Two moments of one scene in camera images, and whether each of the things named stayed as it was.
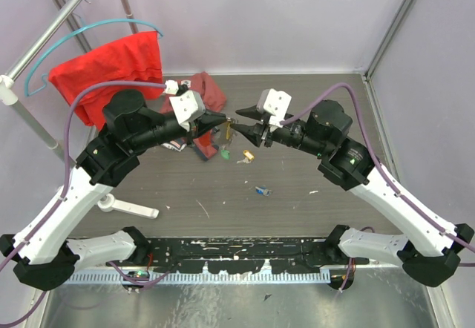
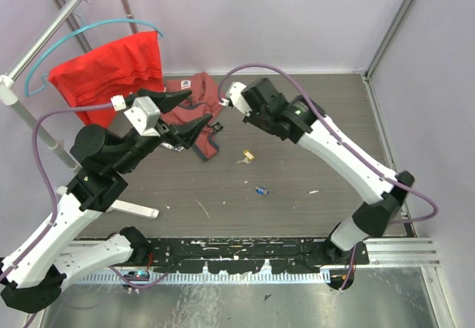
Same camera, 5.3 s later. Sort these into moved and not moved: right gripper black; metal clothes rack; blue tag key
Moved: right gripper black
Not moved: metal clothes rack; blue tag key
